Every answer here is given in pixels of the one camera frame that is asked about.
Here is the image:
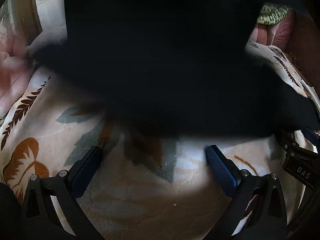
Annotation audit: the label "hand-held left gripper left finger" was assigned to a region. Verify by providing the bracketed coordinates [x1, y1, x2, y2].
[19, 145, 105, 240]

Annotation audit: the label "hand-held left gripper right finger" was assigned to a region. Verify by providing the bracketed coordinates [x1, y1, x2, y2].
[205, 144, 288, 240]

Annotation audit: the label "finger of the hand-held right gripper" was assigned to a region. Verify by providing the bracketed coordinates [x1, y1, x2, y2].
[275, 127, 320, 155]

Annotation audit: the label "leaf print blanket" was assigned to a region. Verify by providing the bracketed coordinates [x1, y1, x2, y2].
[0, 40, 316, 240]

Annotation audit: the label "green patterned cloth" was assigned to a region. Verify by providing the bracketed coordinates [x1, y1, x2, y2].
[257, 2, 290, 25]

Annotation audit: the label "pink leaf-pattern pillow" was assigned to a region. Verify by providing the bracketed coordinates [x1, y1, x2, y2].
[246, 12, 295, 51]

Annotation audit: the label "wooden cabinet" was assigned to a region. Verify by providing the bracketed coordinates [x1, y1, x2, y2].
[0, 0, 43, 39]

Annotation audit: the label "wooden headboard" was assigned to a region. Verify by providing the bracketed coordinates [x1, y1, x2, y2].
[285, 10, 320, 98]

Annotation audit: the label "pale pink bed sheet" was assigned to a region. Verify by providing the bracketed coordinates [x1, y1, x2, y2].
[0, 27, 34, 115]

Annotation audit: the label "black pants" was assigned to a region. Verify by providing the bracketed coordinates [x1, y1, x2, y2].
[27, 0, 320, 140]

